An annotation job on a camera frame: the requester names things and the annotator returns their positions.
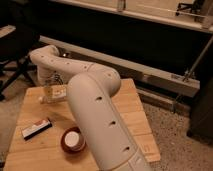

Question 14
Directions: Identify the metal rod stand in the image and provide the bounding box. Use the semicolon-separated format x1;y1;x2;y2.
171;35;213;113

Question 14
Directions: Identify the white cup in bowl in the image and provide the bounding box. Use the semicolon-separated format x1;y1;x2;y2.
64;131;81;149

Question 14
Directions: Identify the black office chair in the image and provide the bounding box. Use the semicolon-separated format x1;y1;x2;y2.
0;24;40;101

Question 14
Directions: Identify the wooden table board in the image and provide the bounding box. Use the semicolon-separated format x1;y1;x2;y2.
3;79;161;171

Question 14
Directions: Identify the black and red box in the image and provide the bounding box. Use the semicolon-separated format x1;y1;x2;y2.
21;118;52;140

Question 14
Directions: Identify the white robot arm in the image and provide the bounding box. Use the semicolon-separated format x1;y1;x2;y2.
30;45;152;171

